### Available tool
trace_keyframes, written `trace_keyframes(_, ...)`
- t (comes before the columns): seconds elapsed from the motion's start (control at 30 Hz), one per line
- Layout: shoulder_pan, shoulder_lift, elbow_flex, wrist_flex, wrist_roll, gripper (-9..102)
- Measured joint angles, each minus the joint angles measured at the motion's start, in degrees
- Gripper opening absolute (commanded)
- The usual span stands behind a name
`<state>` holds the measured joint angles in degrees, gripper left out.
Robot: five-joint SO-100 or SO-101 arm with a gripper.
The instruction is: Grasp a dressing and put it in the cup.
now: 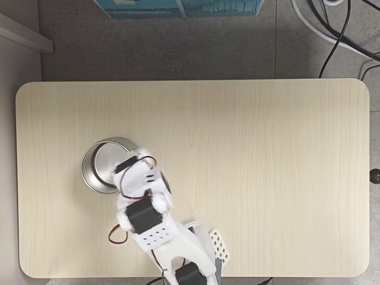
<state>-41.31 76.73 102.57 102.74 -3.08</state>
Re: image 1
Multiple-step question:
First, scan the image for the white shelf board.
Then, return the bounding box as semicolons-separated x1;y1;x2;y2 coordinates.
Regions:
0;12;55;55

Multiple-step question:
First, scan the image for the thin black cable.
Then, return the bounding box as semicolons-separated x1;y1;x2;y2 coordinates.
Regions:
318;0;350;79
360;63;380;81
307;0;380;59

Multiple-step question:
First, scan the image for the thick white cable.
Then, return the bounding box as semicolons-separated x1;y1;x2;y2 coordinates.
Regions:
290;0;380;64

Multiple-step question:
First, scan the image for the grey-green steel mug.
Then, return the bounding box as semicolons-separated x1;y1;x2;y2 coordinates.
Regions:
80;136;141;196

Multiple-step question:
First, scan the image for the red black servo wire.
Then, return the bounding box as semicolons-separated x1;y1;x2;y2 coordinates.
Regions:
107;224;129;246

